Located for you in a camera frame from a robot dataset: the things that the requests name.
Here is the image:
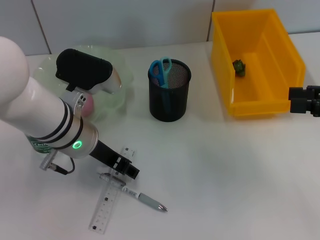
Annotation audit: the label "transparent plastic ruler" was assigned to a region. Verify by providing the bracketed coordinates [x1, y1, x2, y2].
[87, 147, 137, 235]

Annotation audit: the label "pink peach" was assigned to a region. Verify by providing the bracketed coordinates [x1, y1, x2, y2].
[82, 96, 95, 118]

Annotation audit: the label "grey and clear pen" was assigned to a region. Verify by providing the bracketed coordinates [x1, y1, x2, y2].
[98, 172, 169, 213]

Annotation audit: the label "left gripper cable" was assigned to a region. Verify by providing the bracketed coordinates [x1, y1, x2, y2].
[39, 149, 76, 175]

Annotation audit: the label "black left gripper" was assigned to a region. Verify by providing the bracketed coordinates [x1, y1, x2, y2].
[88, 140, 140, 180]

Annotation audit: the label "pale green glass fruit plate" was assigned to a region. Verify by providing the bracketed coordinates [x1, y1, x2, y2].
[33, 44, 135, 121]

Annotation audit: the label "blue scissors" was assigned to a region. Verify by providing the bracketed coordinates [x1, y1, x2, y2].
[149, 56, 173, 113]

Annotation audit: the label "black mesh cup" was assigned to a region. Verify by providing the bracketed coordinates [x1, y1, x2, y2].
[147, 58, 192, 123]

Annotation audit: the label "green plastic scrap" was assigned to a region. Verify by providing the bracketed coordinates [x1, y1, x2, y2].
[232, 59, 247, 77]

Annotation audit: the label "yellow plastic bin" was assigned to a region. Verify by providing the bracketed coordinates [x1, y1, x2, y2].
[211, 8, 306, 118]

